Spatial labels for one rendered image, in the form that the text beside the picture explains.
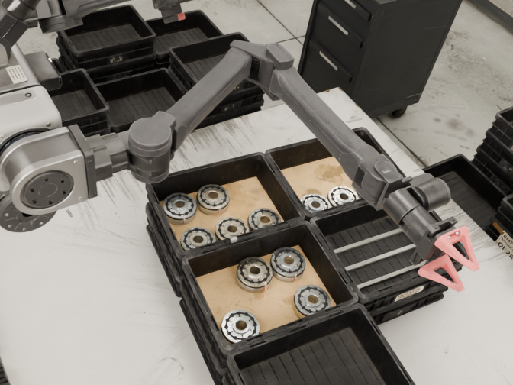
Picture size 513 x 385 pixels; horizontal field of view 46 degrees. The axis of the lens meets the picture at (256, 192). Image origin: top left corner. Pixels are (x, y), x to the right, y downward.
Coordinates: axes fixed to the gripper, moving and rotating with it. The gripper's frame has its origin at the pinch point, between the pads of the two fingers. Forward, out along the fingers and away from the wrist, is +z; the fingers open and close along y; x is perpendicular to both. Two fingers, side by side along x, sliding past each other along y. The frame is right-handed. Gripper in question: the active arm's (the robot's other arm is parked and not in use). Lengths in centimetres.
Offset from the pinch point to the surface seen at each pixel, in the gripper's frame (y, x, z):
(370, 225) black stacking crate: 62, -41, -48
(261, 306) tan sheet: 62, 7, -39
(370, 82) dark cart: 102, -135, -146
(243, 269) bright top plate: 59, 6, -50
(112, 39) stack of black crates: 96, -22, -216
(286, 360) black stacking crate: 62, 9, -22
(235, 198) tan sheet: 62, -7, -76
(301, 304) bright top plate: 59, -2, -33
